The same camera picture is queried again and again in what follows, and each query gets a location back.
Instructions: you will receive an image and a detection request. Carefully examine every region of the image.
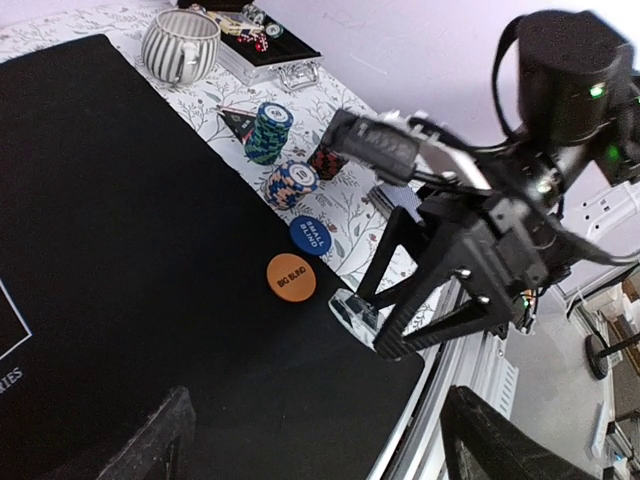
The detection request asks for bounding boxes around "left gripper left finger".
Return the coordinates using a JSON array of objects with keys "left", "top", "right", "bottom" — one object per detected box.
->
[{"left": 97, "top": 386, "right": 196, "bottom": 479}]

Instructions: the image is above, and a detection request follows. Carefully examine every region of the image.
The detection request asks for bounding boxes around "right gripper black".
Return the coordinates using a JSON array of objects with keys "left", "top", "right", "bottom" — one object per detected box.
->
[{"left": 356, "top": 189, "right": 564, "bottom": 359}]

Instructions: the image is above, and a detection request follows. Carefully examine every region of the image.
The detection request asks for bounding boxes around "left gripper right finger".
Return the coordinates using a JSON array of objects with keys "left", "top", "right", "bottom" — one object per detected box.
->
[{"left": 442, "top": 386, "right": 593, "bottom": 479}]

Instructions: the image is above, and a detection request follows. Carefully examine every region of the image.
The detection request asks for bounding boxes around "clear acrylic dealer button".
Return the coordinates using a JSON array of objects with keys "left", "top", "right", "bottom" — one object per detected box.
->
[{"left": 328, "top": 288, "right": 381, "bottom": 350}]

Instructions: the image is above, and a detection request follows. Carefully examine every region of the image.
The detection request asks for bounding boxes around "blue small blind button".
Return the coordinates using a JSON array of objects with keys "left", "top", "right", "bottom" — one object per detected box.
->
[{"left": 289, "top": 215, "right": 332, "bottom": 257}]

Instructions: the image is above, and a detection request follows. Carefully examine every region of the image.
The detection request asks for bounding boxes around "orange big blind button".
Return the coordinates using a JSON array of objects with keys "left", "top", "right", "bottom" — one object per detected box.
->
[{"left": 266, "top": 253, "right": 317, "bottom": 303}]

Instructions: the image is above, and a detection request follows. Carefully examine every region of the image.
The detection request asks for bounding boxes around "blue peach chip stack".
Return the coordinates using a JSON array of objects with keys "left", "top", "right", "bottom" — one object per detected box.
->
[{"left": 263, "top": 161, "right": 319, "bottom": 210}]

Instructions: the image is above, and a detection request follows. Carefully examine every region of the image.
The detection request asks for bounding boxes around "green blue chip stack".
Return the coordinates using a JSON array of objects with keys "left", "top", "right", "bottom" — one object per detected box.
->
[{"left": 244, "top": 102, "right": 294, "bottom": 165}]

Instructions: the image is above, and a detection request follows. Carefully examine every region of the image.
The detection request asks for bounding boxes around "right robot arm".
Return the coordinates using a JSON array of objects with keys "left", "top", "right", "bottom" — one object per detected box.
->
[{"left": 356, "top": 10, "right": 639, "bottom": 359}]

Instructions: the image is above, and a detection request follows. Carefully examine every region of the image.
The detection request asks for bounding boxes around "blue playing card deck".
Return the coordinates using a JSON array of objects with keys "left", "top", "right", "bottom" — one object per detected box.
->
[{"left": 367, "top": 183, "right": 422, "bottom": 223}]

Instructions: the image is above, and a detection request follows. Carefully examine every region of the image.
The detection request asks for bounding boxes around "red black chip stack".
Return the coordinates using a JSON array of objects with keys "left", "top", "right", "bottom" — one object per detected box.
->
[{"left": 307, "top": 144, "right": 348, "bottom": 181}]

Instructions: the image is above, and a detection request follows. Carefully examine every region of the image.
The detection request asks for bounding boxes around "floral tablecloth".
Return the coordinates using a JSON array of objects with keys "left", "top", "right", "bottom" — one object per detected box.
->
[{"left": 1, "top": 1, "right": 385, "bottom": 288}]

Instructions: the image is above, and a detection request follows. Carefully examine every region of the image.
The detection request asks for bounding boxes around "black poker mat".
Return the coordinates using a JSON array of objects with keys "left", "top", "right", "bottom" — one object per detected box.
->
[{"left": 1, "top": 35, "right": 423, "bottom": 479}]

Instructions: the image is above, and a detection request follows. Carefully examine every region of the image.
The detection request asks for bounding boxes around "black triangular card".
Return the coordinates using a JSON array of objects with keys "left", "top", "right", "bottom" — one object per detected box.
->
[{"left": 216, "top": 105, "right": 256, "bottom": 144}]

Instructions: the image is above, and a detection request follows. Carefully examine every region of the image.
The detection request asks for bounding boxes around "striped grey mug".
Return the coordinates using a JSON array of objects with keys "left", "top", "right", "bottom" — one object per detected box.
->
[{"left": 141, "top": 9, "right": 221, "bottom": 86}]

